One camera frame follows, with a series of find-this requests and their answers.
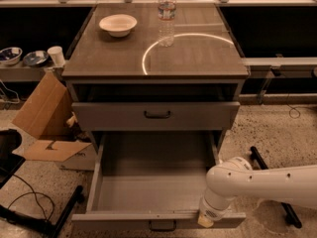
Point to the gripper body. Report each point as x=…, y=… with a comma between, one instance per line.
x=209, y=212

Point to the grey drawer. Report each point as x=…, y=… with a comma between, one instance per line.
x=148, y=181
x=155, y=116

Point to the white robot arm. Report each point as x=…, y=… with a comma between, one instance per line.
x=236, y=177

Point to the grey top drawer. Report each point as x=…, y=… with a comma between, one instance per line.
x=155, y=116

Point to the grey drawer cabinet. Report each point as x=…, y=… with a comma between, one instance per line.
x=202, y=64

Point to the open cardboard box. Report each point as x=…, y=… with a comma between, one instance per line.
x=47, y=116

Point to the black stand base right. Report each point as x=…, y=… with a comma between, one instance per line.
x=291, y=217

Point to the black stand base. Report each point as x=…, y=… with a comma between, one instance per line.
x=43, y=226
x=291, y=217

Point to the black stand base left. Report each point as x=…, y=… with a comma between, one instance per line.
x=43, y=226

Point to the black chair seat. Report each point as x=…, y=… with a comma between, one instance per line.
x=10, y=140

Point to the clear plastic water bottle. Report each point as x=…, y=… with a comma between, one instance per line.
x=166, y=15

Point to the white paper cup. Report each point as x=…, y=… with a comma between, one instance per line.
x=56, y=55

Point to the blue white bowl right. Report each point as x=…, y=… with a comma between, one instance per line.
x=36, y=58

